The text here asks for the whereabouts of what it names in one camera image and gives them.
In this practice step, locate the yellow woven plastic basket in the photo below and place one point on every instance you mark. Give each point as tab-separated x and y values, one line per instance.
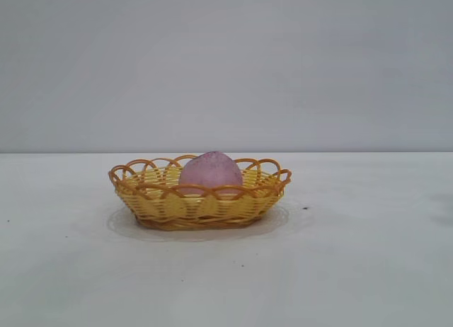
177	208

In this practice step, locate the clear plastic saucer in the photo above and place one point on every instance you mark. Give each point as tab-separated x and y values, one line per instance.
274	221

